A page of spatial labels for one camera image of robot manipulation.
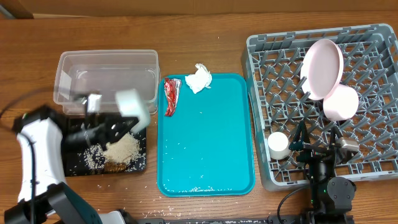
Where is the teal plastic tray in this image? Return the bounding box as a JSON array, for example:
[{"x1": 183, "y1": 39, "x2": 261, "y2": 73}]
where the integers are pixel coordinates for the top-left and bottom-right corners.
[{"x1": 157, "y1": 73, "x2": 255, "y2": 197}]

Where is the white paper cup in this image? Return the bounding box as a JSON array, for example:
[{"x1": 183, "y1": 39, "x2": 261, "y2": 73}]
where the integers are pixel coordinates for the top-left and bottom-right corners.
[{"x1": 267, "y1": 132, "x2": 290, "y2": 160}]

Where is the metal bowl with food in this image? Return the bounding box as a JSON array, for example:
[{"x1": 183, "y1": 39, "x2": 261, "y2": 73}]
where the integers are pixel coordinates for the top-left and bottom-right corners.
[{"x1": 115, "y1": 89, "x2": 150, "y2": 134}]

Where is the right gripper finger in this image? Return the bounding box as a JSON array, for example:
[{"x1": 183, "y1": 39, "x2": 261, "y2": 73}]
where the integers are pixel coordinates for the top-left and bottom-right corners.
[
  {"x1": 329, "y1": 126, "x2": 342, "y2": 149},
  {"x1": 289, "y1": 120, "x2": 310, "y2": 151}
]

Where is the black waste bin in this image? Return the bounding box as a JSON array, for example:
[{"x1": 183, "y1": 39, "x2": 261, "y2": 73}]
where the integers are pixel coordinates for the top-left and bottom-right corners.
[{"x1": 61, "y1": 114, "x2": 146, "y2": 177}]

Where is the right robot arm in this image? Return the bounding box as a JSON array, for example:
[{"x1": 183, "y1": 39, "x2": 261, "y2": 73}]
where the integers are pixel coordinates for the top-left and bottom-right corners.
[{"x1": 289, "y1": 120, "x2": 359, "y2": 223}]

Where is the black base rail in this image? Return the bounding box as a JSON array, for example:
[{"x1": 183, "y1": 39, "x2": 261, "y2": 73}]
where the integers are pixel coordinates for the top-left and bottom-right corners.
[{"x1": 124, "y1": 211, "x2": 355, "y2": 224}]

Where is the clear plastic bin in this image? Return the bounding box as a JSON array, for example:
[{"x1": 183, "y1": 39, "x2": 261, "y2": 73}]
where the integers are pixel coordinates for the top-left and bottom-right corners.
[{"x1": 53, "y1": 49, "x2": 160, "y2": 115}]

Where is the small white pink bowl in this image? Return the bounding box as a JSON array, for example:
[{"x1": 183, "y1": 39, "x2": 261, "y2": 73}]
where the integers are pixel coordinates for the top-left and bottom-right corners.
[{"x1": 323, "y1": 84, "x2": 359, "y2": 121}]

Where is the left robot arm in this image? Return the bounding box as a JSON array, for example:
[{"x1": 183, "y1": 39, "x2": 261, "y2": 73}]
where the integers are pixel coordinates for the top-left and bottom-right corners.
[{"x1": 4, "y1": 105, "x2": 138, "y2": 224}]

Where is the white napkin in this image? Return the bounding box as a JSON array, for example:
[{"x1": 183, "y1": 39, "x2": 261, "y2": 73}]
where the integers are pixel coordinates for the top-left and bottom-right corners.
[{"x1": 185, "y1": 63, "x2": 212, "y2": 94}]

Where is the red foil wrapper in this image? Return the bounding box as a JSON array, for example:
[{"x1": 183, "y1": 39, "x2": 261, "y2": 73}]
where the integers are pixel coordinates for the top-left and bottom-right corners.
[{"x1": 164, "y1": 78, "x2": 182, "y2": 117}]

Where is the grey dish rack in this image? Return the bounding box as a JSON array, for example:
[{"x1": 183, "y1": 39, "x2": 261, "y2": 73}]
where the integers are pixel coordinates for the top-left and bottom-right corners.
[{"x1": 242, "y1": 24, "x2": 397, "y2": 191}]

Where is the large white plate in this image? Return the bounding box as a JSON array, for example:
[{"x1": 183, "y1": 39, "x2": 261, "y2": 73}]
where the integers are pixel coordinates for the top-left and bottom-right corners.
[{"x1": 300, "y1": 39, "x2": 343, "y2": 100}]

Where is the pile of rice waste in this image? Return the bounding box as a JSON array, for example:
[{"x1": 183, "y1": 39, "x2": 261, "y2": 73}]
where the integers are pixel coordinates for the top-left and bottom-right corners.
[{"x1": 83, "y1": 133, "x2": 146, "y2": 173}]

